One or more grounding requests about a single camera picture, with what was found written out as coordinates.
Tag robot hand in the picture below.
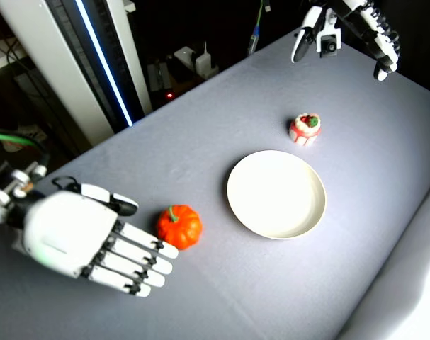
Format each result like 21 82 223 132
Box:
11 182 180 298
290 0 402 81

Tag orange toy pumpkin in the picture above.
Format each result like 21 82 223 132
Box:
155 204 204 251

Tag toy cake with strawberry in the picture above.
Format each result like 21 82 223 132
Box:
288 112 323 147

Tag white round plate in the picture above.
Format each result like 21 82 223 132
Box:
226 149 328 241

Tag white column with blue light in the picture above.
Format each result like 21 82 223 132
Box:
0 0 154 146

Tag white charger block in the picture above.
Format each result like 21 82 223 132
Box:
195 40 220 81

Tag grey table cloth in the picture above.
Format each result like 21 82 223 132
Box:
0 28 430 340

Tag black power strip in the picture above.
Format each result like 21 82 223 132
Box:
146 60 177 103

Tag white plug adapter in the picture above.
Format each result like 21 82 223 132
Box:
174 45 197 72

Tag wrist camera in white bracket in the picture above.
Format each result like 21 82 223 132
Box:
315 10 342 59

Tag green cable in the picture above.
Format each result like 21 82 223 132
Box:
247 0 269 57
0 129 52 167

